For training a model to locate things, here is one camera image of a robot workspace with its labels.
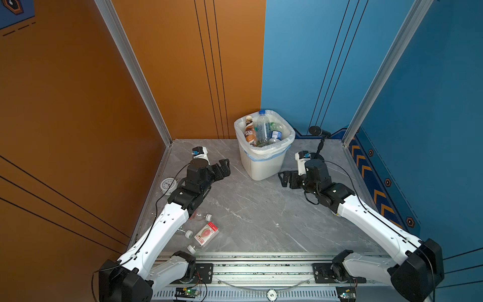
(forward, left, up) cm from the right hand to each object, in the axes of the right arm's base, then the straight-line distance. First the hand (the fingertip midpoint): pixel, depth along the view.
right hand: (284, 174), depth 79 cm
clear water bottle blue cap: (+22, +8, +6) cm, 24 cm away
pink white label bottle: (-20, +34, -16) cm, 42 cm away
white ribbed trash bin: (+10, +9, -11) cm, 17 cm away
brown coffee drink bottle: (+19, +15, +7) cm, 25 cm away
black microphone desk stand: (+17, -15, +9) cm, 25 cm away
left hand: (+3, +27, +6) cm, 28 cm away
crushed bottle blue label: (+20, +2, +5) cm, 21 cm away
